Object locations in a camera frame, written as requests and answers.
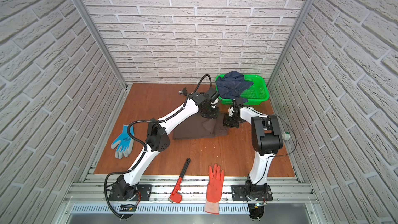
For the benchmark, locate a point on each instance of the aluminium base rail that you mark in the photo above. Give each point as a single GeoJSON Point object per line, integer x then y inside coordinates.
{"type": "Point", "coordinates": [89, 197]}

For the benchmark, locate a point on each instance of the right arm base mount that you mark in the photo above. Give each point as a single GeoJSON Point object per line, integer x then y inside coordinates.
{"type": "Point", "coordinates": [252, 193]}

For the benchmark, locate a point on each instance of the red pipe wrench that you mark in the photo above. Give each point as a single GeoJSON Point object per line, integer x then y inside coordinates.
{"type": "Point", "coordinates": [175, 196]}

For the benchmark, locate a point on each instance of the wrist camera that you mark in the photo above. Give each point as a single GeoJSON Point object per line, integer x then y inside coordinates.
{"type": "Point", "coordinates": [234, 110]}
{"type": "Point", "coordinates": [212, 95]}

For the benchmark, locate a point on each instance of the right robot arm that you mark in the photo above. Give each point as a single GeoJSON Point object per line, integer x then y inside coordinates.
{"type": "Point", "coordinates": [266, 139]}

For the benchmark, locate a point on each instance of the red rubber glove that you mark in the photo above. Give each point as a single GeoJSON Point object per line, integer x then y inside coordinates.
{"type": "Point", "coordinates": [214, 189]}

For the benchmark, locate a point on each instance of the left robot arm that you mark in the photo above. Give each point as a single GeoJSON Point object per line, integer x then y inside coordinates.
{"type": "Point", "coordinates": [157, 139]}

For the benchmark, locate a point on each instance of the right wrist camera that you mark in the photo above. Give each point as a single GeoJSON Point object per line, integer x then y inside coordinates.
{"type": "Point", "coordinates": [234, 110]}

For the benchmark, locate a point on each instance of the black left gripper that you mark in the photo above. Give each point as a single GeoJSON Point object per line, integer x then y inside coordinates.
{"type": "Point", "coordinates": [210, 112]}

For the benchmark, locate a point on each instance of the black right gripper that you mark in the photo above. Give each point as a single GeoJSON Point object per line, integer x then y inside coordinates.
{"type": "Point", "coordinates": [228, 123]}

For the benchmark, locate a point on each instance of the blue grey work glove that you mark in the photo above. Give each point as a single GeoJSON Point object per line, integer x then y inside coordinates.
{"type": "Point", "coordinates": [123, 144]}

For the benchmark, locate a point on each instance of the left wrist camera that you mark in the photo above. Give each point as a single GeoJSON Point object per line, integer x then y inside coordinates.
{"type": "Point", "coordinates": [212, 95]}

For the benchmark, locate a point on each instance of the dark blue jeans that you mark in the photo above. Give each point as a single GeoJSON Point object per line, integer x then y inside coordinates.
{"type": "Point", "coordinates": [232, 85]}

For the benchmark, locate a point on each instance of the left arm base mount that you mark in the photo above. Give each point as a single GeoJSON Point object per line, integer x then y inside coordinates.
{"type": "Point", "coordinates": [140, 192]}

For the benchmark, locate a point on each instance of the brown trousers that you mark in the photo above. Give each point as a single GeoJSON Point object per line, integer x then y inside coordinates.
{"type": "Point", "coordinates": [198, 127]}

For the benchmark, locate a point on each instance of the green plastic basket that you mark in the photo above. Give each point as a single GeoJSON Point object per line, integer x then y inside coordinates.
{"type": "Point", "coordinates": [258, 92]}

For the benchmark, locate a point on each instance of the small black relay component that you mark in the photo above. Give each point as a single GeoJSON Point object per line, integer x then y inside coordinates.
{"type": "Point", "coordinates": [183, 92]}

